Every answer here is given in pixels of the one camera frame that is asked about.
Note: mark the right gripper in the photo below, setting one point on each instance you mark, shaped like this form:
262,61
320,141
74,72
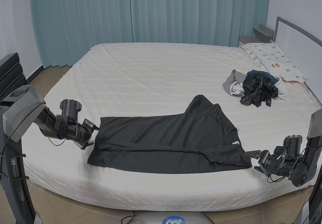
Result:
273,163

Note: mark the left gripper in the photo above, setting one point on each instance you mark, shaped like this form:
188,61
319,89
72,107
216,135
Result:
84,133

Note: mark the black T-shirt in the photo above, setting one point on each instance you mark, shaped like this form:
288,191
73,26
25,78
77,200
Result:
163,142

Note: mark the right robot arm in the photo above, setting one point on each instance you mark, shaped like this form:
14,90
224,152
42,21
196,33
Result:
312,157

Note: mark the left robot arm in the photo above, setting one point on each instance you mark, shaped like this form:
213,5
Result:
22,109

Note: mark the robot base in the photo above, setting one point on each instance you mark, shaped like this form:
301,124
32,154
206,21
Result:
171,219

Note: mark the pile of clothes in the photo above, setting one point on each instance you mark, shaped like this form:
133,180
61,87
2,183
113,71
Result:
257,87

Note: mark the bed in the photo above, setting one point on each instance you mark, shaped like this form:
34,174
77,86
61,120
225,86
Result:
151,74

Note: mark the black chest of drawers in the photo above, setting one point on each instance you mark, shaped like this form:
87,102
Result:
11,77

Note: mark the white printed pillow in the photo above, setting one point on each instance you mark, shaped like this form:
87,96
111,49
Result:
275,60

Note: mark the blue-green curtain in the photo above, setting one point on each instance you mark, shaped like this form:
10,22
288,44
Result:
198,6
83,16

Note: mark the grey bedside table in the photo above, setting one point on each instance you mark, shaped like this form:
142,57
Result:
261,31

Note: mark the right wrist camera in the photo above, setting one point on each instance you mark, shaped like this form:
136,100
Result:
279,150

